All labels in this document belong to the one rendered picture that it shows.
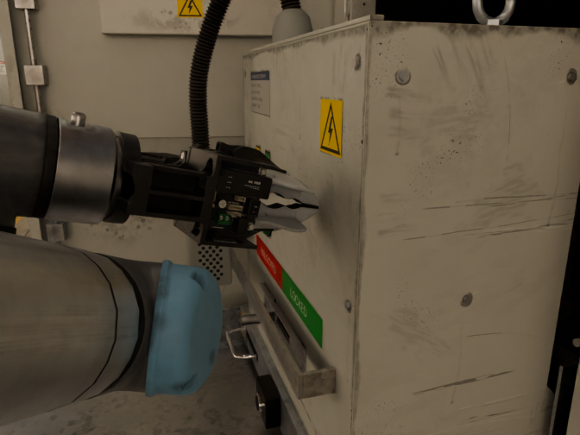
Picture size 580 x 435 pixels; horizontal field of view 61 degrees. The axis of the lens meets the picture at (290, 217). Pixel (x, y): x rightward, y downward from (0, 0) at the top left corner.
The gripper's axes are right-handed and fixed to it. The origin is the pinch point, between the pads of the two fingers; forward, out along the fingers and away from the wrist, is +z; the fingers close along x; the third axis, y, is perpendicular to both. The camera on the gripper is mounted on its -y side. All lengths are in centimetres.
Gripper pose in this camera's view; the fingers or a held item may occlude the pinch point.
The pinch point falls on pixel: (304, 204)
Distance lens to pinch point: 50.8
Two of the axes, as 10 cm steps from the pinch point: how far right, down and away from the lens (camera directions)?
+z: 8.2, 1.1, 5.5
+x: 2.2, -9.7, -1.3
